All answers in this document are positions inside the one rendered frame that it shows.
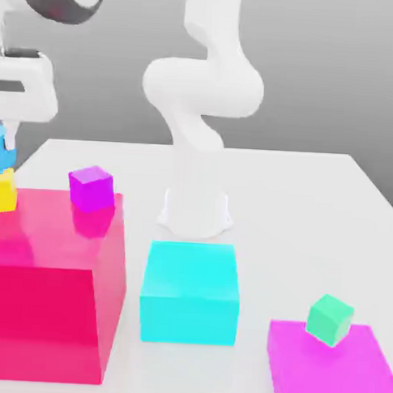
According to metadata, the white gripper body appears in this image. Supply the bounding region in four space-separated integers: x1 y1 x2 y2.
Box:
0 54 62 126

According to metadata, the small yellow cube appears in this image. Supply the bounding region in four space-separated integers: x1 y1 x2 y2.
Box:
0 167 20 216

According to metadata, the small purple cube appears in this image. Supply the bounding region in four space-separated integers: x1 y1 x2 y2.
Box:
66 164 117 216

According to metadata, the small green cube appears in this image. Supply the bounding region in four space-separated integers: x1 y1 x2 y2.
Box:
304 293 357 349

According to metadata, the large pink box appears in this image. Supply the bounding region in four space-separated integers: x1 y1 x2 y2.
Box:
0 186 134 387

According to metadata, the large cyan box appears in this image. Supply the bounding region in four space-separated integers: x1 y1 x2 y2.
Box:
136 239 244 348

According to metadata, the large magenta box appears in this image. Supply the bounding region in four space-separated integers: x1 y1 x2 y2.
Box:
264 318 393 393

